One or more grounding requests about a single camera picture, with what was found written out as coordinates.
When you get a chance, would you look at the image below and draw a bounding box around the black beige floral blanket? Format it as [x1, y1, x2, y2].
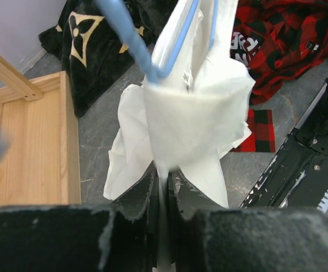
[38, 0, 167, 118]

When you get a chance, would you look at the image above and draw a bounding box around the red black plaid shirt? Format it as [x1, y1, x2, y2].
[228, 0, 328, 154]

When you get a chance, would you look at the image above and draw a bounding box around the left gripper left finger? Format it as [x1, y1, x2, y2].
[0, 166, 157, 271]

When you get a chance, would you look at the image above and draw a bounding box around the wooden clothes rack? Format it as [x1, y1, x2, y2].
[0, 56, 81, 206]

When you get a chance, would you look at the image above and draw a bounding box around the white shirt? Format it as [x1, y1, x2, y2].
[104, 1, 254, 271]

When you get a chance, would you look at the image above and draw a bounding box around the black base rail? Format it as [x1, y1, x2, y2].
[240, 78, 328, 208]

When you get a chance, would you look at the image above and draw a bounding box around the blue wire hanger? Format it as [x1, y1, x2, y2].
[95, 1, 219, 83]

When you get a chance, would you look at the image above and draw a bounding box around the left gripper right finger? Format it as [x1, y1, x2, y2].
[168, 171, 328, 271]

